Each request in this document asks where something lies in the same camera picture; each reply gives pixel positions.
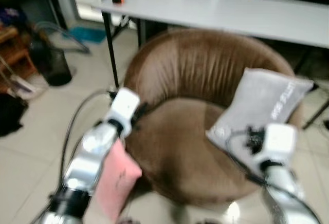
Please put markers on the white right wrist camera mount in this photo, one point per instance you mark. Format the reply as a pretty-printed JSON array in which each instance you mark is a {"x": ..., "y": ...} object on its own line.
[{"x": 280, "y": 142}]

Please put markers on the grey curved tube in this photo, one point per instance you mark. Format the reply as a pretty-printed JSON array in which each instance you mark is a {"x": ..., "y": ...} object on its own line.
[{"x": 72, "y": 38}]

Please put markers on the black bag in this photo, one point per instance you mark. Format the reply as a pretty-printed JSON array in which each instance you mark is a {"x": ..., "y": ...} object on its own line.
[{"x": 10, "y": 115}]

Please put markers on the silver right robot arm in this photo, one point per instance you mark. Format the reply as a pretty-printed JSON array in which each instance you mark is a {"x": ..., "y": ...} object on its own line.
[{"x": 285, "y": 188}]

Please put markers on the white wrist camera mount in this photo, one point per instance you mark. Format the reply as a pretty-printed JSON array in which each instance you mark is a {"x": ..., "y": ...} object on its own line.
[
  {"x": 124, "y": 105},
  {"x": 280, "y": 142}
]

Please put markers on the wooden shelf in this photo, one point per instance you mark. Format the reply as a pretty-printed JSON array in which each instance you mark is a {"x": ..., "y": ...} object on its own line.
[{"x": 15, "y": 54}]

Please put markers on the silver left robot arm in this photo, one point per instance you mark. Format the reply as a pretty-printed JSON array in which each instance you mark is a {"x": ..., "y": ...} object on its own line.
[{"x": 87, "y": 162}]

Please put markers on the brown round velvet sofa chair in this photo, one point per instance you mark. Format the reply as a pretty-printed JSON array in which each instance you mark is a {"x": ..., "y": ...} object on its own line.
[{"x": 190, "y": 80}]

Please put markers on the blue tray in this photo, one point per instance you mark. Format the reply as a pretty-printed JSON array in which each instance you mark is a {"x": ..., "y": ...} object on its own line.
[{"x": 87, "y": 34}]

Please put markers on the black mesh waste bin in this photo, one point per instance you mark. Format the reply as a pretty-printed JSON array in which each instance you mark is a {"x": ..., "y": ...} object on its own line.
[{"x": 51, "y": 64}]

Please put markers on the pink pillow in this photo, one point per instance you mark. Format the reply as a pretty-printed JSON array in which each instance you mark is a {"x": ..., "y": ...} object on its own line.
[{"x": 117, "y": 178}]

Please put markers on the grey table with black legs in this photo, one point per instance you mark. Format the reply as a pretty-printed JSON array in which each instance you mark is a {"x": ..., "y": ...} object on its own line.
[{"x": 231, "y": 11}]

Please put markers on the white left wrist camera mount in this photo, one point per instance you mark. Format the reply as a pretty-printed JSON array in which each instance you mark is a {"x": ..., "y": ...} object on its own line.
[{"x": 124, "y": 105}]

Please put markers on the grey printed pillow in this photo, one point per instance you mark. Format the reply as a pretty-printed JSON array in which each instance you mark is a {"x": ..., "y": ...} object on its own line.
[{"x": 262, "y": 100}]

